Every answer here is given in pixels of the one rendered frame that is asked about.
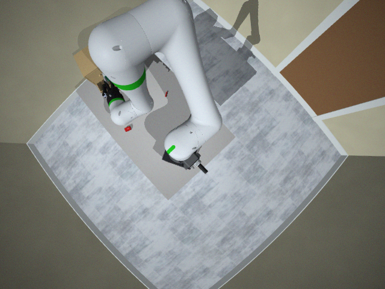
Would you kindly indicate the small tan wooden chest of drawers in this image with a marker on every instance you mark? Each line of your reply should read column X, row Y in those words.
column 85, row 62

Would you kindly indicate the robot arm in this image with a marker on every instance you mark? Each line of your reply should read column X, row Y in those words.
column 119, row 46

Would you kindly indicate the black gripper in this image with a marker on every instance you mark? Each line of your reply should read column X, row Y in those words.
column 107, row 90

